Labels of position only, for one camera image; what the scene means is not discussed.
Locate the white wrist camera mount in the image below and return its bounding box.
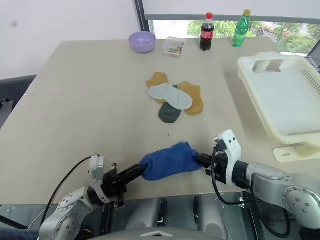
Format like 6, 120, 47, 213
213, 129, 242, 188
87, 154, 111, 204

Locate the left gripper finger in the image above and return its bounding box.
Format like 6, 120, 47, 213
122, 168, 147, 187
117, 164, 148, 180

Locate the clear box with coloured clips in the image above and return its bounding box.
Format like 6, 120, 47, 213
161, 36, 188, 59

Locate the grey window frame post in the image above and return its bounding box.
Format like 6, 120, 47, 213
133, 0, 151, 41

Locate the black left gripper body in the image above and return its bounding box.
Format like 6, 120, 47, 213
101, 162, 129, 209

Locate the purple plastic bowl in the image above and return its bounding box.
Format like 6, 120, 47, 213
128, 31, 157, 54

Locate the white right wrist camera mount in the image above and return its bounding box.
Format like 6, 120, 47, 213
213, 129, 242, 188

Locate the dark green sock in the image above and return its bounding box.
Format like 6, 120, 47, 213
157, 84, 182, 124

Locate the mustard yellow sock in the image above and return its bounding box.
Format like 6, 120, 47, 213
177, 81, 204, 117
145, 71, 171, 105

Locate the cola bottle with red cap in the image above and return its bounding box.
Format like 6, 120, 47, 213
199, 12, 216, 52

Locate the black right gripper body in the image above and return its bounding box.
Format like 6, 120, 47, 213
205, 152, 229, 185

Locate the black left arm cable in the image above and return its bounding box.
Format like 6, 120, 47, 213
39, 155, 92, 227

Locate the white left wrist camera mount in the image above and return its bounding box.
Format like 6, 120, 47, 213
87, 154, 111, 204

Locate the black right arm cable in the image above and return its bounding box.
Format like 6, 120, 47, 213
210, 139, 292, 239

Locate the white roller blind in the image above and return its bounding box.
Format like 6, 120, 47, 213
144, 0, 320, 23

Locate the light grey sock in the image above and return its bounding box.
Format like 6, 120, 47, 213
148, 83, 194, 111

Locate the blue plaid cloth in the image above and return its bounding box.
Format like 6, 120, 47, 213
0, 228, 40, 240

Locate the black flat device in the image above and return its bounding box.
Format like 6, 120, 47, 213
304, 41, 320, 68

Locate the green bottle with yellow cap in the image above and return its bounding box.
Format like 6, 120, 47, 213
231, 9, 252, 48

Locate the blue sock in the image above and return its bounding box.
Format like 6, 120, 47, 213
172, 141, 198, 153
139, 142, 205, 182

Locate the pale grey curved cover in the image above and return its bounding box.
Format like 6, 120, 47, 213
99, 225, 209, 240

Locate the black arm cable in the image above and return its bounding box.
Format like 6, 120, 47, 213
39, 155, 92, 227
210, 139, 292, 239

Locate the white plastic basket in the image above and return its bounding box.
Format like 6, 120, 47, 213
236, 51, 320, 164

